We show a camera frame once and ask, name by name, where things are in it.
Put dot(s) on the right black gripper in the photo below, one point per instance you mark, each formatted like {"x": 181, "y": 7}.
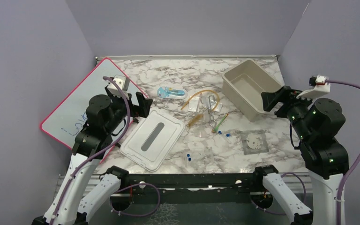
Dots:
{"x": 286, "y": 93}

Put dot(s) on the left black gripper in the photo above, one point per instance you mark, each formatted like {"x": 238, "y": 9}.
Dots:
{"x": 143, "y": 109}

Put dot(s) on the beige plastic bin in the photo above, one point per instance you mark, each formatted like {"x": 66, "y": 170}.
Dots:
{"x": 243, "y": 85}

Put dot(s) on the tan rubber tubing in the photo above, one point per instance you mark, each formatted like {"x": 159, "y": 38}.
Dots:
{"x": 205, "y": 93}

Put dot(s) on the green stirring stick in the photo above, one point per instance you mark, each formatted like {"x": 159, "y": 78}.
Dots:
{"x": 216, "y": 128}

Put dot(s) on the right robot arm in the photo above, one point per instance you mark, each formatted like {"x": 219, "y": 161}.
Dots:
{"x": 316, "y": 120}

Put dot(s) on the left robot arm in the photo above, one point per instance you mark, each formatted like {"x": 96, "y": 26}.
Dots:
{"x": 104, "y": 114}

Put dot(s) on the blue packaged item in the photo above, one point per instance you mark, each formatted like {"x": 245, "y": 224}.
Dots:
{"x": 171, "y": 93}

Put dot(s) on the white plastic bin lid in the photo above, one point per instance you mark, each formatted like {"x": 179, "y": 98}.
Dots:
{"x": 152, "y": 139}

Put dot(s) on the clear zip bag left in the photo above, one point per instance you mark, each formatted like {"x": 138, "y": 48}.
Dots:
{"x": 193, "y": 105}

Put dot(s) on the clear zip bag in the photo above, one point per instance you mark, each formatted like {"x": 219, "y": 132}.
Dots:
{"x": 215, "y": 106}
{"x": 193, "y": 105}

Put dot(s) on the clear zip bag right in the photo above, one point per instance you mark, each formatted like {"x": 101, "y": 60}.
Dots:
{"x": 215, "y": 106}

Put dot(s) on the pink framed whiteboard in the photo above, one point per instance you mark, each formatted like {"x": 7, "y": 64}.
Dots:
{"x": 68, "y": 118}

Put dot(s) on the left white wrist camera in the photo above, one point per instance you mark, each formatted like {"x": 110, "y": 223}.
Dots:
{"x": 117, "y": 83}

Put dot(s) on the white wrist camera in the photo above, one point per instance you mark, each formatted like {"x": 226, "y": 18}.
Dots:
{"x": 117, "y": 83}
{"x": 320, "y": 87}

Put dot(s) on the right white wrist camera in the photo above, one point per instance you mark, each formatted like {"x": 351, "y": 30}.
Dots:
{"x": 320, "y": 87}

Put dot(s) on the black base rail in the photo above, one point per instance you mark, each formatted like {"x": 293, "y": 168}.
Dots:
{"x": 192, "y": 188}

